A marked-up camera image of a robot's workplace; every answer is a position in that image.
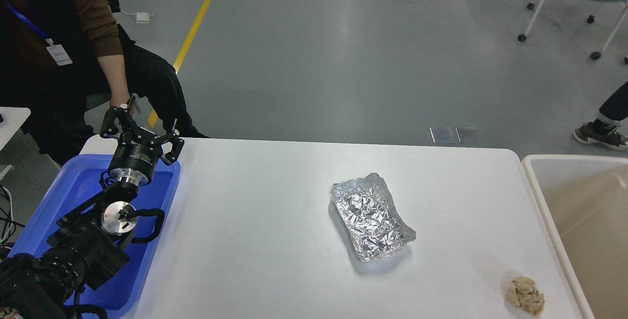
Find crumpled beige paper ball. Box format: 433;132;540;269
505;276;545;317

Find white floor power adapter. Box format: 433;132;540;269
135;12;152;24

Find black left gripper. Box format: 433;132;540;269
100;96;185;184

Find seated person brown sweater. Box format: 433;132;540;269
0;0;204;165

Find white side table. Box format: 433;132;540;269
0;106;31;150

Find black cable bundle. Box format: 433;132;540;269
0;182;25;248

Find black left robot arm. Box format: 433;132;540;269
1;96;184;319

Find beige plastic bin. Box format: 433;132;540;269
522;155;628;319

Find crumpled aluminium foil tray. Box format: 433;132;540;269
330;172;417;263

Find standing person dark jeans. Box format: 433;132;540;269
573;82;628;151

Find blue plastic tray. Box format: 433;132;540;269
10;154;181;319

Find left metal floor plate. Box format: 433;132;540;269
430;127;455;145

